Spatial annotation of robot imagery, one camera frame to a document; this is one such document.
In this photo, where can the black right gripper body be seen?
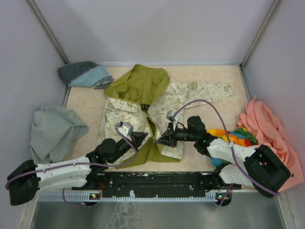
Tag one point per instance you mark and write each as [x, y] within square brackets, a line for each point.
[178, 134]

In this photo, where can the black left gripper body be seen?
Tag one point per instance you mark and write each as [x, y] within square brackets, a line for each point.
[124, 146]

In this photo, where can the cream green printed jacket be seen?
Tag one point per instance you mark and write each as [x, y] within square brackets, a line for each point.
[142, 97]

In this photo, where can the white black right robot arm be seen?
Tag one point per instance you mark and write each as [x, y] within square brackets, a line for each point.
[255, 167]

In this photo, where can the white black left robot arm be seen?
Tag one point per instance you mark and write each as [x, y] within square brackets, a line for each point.
[82, 173]

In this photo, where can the rainbow striped garment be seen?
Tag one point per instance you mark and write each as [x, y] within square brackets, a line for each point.
[221, 149]

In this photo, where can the light grey sweatshirt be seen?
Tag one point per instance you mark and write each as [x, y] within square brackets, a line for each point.
[54, 131]

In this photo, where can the pink cloth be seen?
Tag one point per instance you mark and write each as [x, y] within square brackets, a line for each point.
[267, 128]

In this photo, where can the grey blue garment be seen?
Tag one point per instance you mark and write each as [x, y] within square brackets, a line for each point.
[85, 74]

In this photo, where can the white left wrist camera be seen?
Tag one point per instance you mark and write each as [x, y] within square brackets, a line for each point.
[125, 128]

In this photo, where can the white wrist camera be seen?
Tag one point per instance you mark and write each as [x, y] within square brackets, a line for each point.
[171, 115]
[125, 128]

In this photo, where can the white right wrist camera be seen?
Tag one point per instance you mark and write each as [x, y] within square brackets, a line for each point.
[171, 115]

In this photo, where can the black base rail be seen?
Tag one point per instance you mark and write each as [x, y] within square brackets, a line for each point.
[154, 184]

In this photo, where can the grey corner post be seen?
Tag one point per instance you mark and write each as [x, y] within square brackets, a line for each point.
[262, 29]
[48, 30]

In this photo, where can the grey left corner post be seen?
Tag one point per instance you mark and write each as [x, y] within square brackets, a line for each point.
[48, 30]

